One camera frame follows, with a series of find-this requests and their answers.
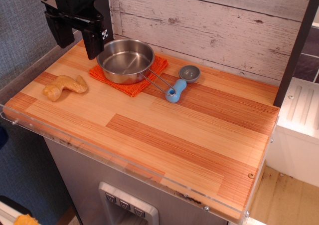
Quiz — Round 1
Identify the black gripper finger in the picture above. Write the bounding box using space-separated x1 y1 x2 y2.
82 30 108 60
45 11 75 48

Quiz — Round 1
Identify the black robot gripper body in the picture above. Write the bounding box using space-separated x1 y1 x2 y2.
41 0 104 32

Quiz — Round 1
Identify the stainless steel pot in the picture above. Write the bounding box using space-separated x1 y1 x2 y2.
96 39 170 96

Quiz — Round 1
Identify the orange knitted cloth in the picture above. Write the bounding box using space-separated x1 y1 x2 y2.
89 55 168 97

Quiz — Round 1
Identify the blue grey ice cream scoop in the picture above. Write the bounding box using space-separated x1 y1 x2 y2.
165 65 201 103

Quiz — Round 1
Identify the clear acrylic edge guard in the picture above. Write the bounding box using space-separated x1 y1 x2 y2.
3 100 279 224

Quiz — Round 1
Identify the grey toy fridge cabinet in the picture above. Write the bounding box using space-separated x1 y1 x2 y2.
45 139 227 225

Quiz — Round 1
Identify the silver water dispenser panel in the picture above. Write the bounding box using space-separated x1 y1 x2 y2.
98 182 160 225

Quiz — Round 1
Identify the yellow object bottom left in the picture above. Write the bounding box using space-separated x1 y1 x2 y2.
13 215 39 225

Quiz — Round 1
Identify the white toy sink unit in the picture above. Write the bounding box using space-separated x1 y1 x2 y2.
266 78 319 186

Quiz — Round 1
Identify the dark right frame post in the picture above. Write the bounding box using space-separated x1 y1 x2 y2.
273 0 319 107

